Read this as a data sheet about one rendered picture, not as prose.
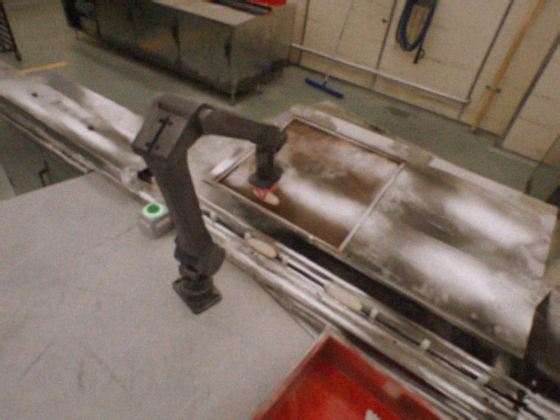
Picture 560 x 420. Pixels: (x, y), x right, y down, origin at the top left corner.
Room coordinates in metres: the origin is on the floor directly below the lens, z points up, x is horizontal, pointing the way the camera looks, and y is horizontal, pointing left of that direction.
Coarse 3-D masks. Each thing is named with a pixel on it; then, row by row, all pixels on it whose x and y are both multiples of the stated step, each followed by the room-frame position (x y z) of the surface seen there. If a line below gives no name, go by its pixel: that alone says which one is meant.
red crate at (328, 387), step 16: (320, 368) 0.39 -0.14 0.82; (336, 368) 0.40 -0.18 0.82; (304, 384) 0.35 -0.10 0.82; (320, 384) 0.36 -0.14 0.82; (336, 384) 0.36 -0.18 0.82; (352, 384) 0.37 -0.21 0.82; (288, 400) 0.31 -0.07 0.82; (304, 400) 0.32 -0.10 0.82; (320, 400) 0.32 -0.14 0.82; (336, 400) 0.33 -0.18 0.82; (352, 400) 0.33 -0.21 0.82; (368, 400) 0.34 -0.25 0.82; (288, 416) 0.28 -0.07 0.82; (304, 416) 0.29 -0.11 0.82; (320, 416) 0.29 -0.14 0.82; (336, 416) 0.29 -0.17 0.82; (352, 416) 0.30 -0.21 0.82; (384, 416) 0.31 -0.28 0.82
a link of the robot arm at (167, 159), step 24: (168, 96) 0.55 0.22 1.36; (144, 120) 0.51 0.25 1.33; (168, 120) 0.51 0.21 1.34; (192, 120) 0.51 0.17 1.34; (144, 144) 0.47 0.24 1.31; (168, 144) 0.47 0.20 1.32; (192, 144) 0.51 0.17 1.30; (168, 168) 0.45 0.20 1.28; (168, 192) 0.48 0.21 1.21; (192, 192) 0.52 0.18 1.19; (192, 216) 0.51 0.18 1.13; (192, 240) 0.51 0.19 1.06; (216, 264) 0.55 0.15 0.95
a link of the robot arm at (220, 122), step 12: (156, 96) 0.56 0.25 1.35; (216, 108) 0.59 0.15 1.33; (204, 120) 0.51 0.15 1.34; (216, 120) 0.55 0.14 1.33; (228, 120) 0.64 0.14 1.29; (240, 120) 0.68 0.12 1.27; (252, 120) 0.74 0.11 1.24; (204, 132) 0.51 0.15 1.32; (216, 132) 0.55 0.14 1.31; (228, 132) 0.64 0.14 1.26; (240, 132) 0.69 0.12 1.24; (252, 132) 0.74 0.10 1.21; (264, 132) 0.79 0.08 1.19; (264, 144) 0.80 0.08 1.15
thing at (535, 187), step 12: (552, 144) 2.58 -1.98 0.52; (552, 156) 2.34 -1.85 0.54; (540, 168) 2.44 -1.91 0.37; (552, 168) 2.12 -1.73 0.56; (528, 180) 2.56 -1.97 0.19; (540, 180) 2.20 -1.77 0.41; (552, 180) 1.92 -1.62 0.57; (528, 192) 2.30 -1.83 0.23; (540, 192) 1.99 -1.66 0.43; (552, 192) 1.75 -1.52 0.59; (552, 204) 1.72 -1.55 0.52
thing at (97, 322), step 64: (64, 192) 0.86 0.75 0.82; (0, 256) 0.56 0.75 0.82; (64, 256) 0.60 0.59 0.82; (128, 256) 0.63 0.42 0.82; (0, 320) 0.38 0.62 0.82; (64, 320) 0.41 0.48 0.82; (128, 320) 0.44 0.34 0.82; (192, 320) 0.47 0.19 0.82; (256, 320) 0.49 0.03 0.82; (0, 384) 0.25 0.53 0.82; (64, 384) 0.27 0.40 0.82; (128, 384) 0.29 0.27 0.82; (192, 384) 0.32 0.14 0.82; (256, 384) 0.34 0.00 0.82
